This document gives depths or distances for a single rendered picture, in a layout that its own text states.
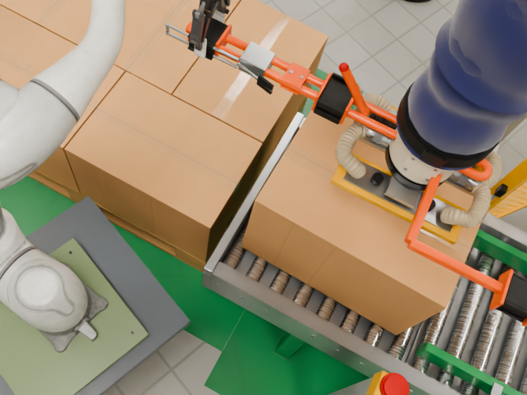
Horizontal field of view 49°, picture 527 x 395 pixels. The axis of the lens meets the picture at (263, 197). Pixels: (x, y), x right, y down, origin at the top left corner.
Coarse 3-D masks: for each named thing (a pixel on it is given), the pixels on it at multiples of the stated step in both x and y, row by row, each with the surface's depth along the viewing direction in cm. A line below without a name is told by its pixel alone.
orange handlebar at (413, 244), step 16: (224, 48) 140; (240, 48) 142; (272, 64) 142; (288, 64) 141; (288, 80) 138; (304, 80) 139; (320, 80) 140; (352, 112) 137; (384, 112) 138; (384, 128) 136; (480, 176) 134; (432, 192) 131; (416, 224) 127; (416, 240) 126; (432, 256) 124; (448, 256) 125; (464, 272) 124; (480, 272) 124; (496, 288) 123
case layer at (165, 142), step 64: (0, 0) 226; (64, 0) 230; (128, 0) 234; (192, 0) 239; (256, 0) 243; (0, 64) 214; (128, 64) 222; (192, 64) 226; (128, 128) 211; (192, 128) 214; (256, 128) 218; (128, 192) 209; (192, 192) 204
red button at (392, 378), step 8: (384, 376) 138; (392, 376) 137; (400, 376) 138; (384, 384) 136; (392, 384) 137; (400, 384) 137; (408, 384) 138; (384, 392) 136; (392, 392) 136; (400, 392) 136; (408, 392) 137
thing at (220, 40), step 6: (210, 18) 142; (210, 24) 141; (216, 24) 141; (222, 24) 141; (210, 30) 140; (216, 30) 140; (222, 30) 141; (228, 30) 141; (210, 36) 139; (216, 36) 140; (222, 36) 140; (216, 42) 139; (222, 42) 141; (216, 54) 142
